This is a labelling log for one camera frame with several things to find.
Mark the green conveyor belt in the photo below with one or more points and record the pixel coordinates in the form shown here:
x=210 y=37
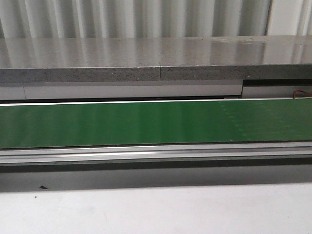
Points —
x=168 y=122

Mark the grey stone counter slab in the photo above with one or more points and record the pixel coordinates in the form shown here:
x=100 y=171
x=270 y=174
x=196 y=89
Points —
x=162 y=59

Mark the white corrugated curtain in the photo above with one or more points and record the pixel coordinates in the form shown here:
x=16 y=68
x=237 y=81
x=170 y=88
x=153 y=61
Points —
x=153 y=18

